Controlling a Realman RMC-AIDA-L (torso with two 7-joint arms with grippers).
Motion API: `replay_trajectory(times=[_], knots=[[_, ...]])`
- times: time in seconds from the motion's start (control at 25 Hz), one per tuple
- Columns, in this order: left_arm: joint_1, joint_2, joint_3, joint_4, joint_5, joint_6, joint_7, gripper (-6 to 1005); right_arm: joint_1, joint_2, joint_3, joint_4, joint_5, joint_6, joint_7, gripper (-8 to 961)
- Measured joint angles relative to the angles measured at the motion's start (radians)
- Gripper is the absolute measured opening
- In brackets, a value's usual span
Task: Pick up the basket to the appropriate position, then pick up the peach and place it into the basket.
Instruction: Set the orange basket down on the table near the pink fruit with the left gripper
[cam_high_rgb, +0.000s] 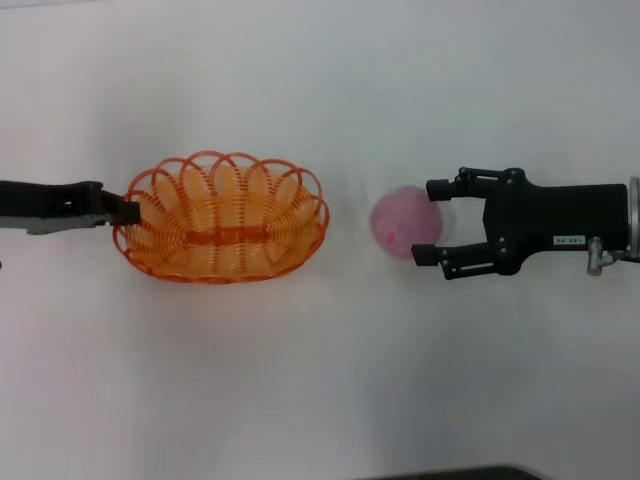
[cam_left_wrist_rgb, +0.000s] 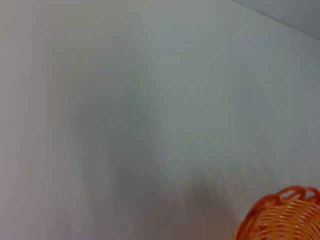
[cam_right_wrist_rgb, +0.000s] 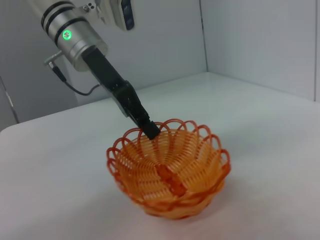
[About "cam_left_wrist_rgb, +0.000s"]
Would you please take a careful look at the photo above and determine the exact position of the orange woven plastic basket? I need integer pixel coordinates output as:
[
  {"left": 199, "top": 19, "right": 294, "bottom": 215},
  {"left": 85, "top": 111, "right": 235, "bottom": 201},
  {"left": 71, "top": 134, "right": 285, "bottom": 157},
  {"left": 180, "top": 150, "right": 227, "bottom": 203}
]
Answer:
[{"left": 234, "top": 185, "right": 320, "bottom": 240}]

